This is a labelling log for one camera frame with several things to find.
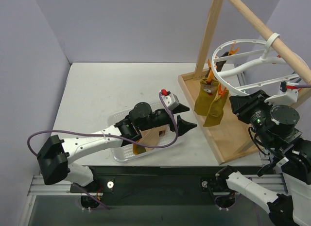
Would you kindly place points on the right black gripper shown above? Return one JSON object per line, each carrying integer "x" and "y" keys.
{"x": 239, "y": 105}

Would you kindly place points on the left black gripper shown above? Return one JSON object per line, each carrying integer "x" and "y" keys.
{"x": 174, "y": 117}

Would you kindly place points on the orange clip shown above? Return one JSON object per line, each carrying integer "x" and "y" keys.
{"x": 233, "y": 50}
{"x": 210, "y": 77}
{"x": 222, "y": 90}

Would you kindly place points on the olive yellow sock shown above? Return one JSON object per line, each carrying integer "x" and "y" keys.
{"x": 216, "y": 111}
{"x": 206, "y": 95}

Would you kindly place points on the white round sock hanger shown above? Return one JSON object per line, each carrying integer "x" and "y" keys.
{"x": 267, "y": 55}

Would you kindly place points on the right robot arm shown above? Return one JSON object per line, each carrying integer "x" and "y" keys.
{"x": 274, "y": 126}

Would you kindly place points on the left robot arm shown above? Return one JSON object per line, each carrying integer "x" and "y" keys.
{"x": 57, "y": 156}

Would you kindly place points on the white plastic basket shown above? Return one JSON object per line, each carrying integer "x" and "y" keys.
{"x": 126, "y": 153}

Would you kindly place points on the black sock left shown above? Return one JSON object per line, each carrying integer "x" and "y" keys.
{"x": 218, "y": 64}

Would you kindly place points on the wooden drying rack frame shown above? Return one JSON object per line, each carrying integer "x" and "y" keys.
{"x": 230, "y": 139}

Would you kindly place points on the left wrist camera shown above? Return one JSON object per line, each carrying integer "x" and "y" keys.
{"x": 169, "y": 99}

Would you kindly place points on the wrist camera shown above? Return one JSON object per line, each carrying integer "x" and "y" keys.
{"x": 287, "y": 94}
{"x": 169, "y": 99}

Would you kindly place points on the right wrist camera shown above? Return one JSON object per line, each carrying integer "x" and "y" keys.
{"x": 287, "y": 94}

